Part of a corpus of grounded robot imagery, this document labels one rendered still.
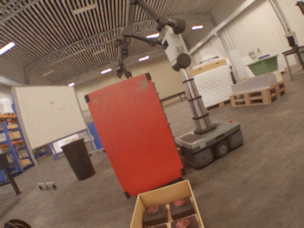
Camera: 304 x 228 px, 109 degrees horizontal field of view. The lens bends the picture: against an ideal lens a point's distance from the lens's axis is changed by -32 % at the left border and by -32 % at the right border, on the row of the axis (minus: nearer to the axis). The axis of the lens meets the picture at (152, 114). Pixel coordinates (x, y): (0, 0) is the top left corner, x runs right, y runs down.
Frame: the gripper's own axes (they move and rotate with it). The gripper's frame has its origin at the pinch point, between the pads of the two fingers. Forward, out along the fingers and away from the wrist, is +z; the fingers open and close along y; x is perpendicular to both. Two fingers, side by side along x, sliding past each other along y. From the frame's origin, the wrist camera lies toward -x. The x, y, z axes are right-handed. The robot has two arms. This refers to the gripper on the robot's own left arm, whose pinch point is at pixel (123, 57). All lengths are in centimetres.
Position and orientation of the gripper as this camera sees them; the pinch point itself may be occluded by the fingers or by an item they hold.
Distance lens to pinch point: 141.6
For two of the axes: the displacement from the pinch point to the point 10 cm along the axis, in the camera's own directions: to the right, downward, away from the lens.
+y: 1.9, -0.1, -9.8
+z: -1.6, 9.9, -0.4
